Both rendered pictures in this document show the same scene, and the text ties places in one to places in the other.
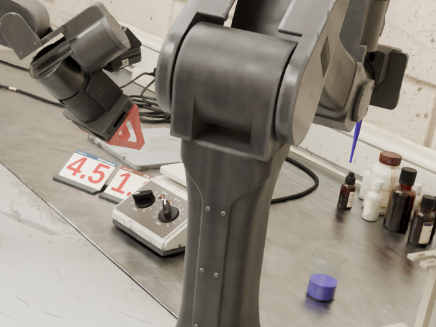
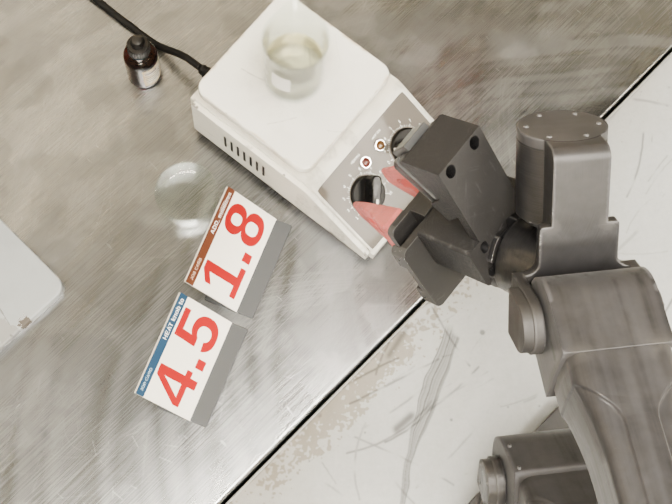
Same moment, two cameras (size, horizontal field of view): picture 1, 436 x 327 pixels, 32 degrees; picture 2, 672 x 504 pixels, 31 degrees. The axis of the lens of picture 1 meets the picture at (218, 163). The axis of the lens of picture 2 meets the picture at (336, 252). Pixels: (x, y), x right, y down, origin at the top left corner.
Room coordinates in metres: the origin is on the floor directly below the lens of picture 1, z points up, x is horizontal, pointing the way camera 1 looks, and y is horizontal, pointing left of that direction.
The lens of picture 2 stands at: (1.17, 0.42, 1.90)
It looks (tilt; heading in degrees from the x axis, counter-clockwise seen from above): 73 degrees down; 253
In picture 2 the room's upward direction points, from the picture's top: 11 degrees clockwise
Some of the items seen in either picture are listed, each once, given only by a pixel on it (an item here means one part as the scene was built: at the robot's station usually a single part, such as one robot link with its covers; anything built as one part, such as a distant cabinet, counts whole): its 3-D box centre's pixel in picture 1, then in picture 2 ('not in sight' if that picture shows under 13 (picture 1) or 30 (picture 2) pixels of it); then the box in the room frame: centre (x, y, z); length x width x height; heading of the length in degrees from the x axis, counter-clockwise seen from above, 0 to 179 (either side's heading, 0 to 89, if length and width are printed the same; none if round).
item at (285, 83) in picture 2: not in sight; (294, 53); (1.11, 0.00, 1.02); 0.06 x 0.05 x 0.08; 86
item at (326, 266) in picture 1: (324, 275); not in sight; (0.94, -0.17, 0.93); 0.04 x 0.04 x 0.06
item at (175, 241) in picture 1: (194, 205); (316, 120); (1.09, 0.03, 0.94); 0.22 x 0.13 x 0.08; 136
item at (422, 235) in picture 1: (423, 220); not in sight; (1.18, -0.35, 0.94); 0.03 x 0.03 x 0.08
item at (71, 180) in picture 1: (85, 170); (192, 360); (1.21, 0.22, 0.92); 0.09 x 0.06 x 0.04; 63
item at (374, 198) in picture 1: (374, 200); not in sight; (1.26, -0.28, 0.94); 0.03 x 0.03 x 0.07
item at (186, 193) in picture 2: not in sight; (187, 195); (1.21, 0.08, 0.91); 0.06 x 0.06 x 0.02
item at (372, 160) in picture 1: (370, 179); not in sight; (1.36, -0.29, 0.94); 0.03 x 0.03 x 0.08
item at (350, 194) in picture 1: (348, 189); not in sight; (1.30, -0.24, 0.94); 0.03 x 0.03 x 0.07
